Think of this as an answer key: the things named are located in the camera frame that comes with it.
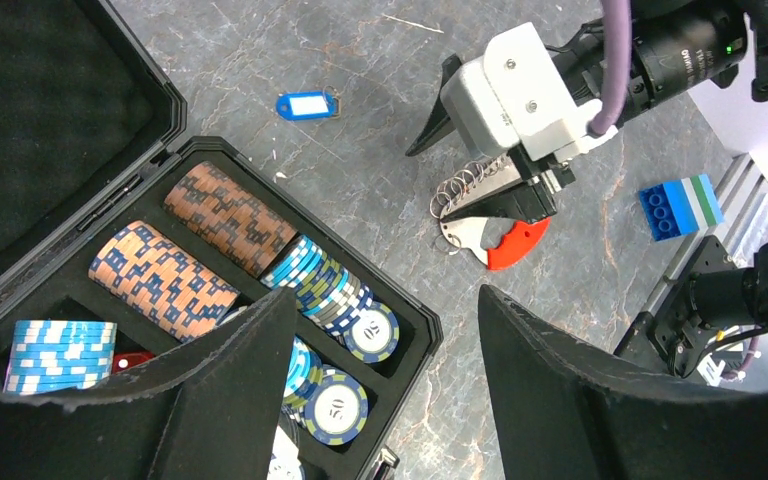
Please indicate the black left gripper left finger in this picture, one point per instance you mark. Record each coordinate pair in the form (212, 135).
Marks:
(207, 409)

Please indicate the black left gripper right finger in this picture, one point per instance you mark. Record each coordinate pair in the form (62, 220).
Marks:
(564, 409)

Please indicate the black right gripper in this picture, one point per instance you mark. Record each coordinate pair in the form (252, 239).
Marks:
(590, 70)

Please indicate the metal keyring tool red handle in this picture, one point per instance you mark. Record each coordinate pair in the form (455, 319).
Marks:
(497, 242)

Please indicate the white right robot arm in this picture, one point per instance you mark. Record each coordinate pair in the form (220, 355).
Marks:
(634, 222)

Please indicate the blue key tag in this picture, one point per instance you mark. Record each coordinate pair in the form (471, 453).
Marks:
(319, 104)

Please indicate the blue green white brick stack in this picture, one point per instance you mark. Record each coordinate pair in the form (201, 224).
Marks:
(681, 207)

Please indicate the black poker chip case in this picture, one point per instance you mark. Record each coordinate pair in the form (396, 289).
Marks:
(116, 248)

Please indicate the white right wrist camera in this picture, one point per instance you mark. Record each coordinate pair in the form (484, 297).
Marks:
(513, 95)

